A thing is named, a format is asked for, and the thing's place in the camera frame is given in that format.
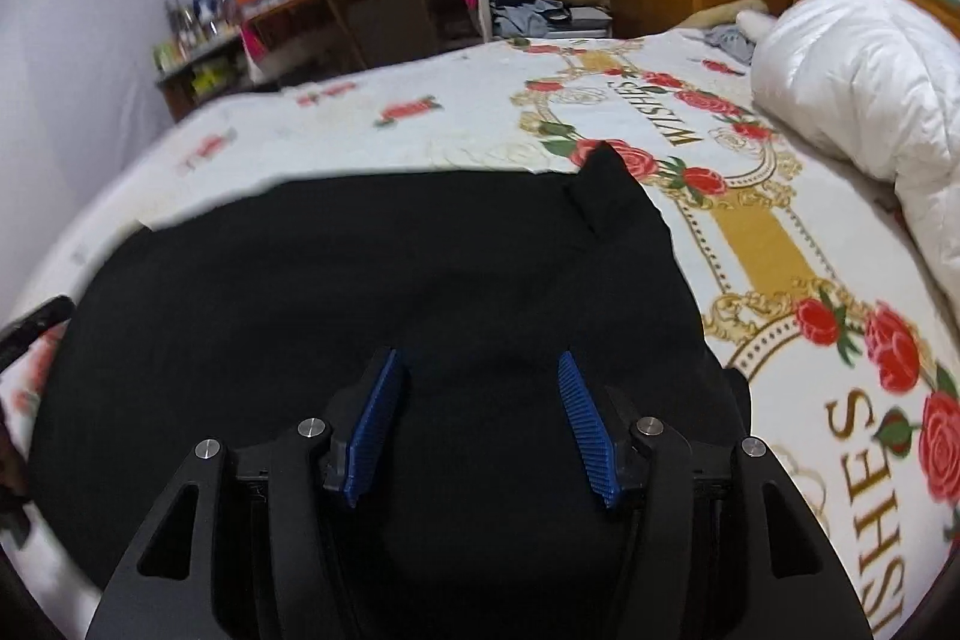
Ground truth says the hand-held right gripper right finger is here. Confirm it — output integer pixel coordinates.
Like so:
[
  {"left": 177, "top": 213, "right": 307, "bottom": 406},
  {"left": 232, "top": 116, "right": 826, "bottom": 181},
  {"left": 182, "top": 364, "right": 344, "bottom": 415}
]
[{"left": 556, "top": 351, "right": 875, "bottom": 640}]

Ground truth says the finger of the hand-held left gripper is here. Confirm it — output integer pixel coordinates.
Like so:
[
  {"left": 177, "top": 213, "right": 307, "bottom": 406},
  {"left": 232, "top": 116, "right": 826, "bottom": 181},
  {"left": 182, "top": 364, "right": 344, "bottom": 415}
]
[{"left": 0, "top": 296, "right": 76, "bottom": 362}]

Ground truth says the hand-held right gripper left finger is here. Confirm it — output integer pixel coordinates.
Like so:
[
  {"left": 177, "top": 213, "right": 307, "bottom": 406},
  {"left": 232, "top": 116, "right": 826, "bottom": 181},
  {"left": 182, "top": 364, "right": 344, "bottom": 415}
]
[{"left": 84, "top": 346, "right": 410, "bottom": 640}]

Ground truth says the black jacket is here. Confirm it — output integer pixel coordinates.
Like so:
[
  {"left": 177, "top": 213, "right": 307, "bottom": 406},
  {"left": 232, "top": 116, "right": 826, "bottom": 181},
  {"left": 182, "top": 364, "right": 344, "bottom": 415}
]
[{"left": 30, "top": 141, "right": 751, "bottom": 640}]

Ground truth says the pile of clothes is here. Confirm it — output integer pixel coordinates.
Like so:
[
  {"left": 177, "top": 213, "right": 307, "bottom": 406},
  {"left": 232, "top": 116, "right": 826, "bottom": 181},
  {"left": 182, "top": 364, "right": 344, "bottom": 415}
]
[{"left": 484, "top": 0, "right": 612, "bottom": 41}]

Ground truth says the wooden shelf with bottles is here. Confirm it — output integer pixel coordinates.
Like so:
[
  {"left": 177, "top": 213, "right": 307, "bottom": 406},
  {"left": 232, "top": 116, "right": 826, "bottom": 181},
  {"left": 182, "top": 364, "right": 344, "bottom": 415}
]
[{"left": 154, "top": 21, "right": 252, "bottom": 120}]

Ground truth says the floral printed blanket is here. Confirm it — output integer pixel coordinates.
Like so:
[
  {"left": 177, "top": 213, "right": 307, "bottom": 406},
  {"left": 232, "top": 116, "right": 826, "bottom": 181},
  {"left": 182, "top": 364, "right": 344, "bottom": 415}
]
[{"left": 0, "top": 29, "right": 960, "bottom": 640}]

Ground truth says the wooden desk with pink sides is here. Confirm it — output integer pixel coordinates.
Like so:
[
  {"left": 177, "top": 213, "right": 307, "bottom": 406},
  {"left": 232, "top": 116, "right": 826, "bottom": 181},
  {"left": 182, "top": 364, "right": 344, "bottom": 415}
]
[{"left": 241, "top": 0, "right": 496, "bottom": 86}]

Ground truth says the grey cloth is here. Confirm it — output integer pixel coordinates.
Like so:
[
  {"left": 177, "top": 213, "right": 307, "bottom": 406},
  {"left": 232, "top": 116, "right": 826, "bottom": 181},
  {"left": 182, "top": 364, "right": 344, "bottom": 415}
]
[{"left": 705, "top": 25, "right": 755, "bottom": 64}]

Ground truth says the beige pillow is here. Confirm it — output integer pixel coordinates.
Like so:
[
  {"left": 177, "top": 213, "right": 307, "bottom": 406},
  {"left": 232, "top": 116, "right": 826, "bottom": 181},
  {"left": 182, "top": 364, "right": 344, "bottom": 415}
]
[{"left": 679, "top": 0, "right": 766, "bottom": 31}]

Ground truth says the white puffy duvet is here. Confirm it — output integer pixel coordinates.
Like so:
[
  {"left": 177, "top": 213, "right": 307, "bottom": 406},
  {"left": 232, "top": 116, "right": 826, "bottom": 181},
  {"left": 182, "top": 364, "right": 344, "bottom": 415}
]
[{"left": 739, "top": 0, "right": 960, "bottom": 311}]

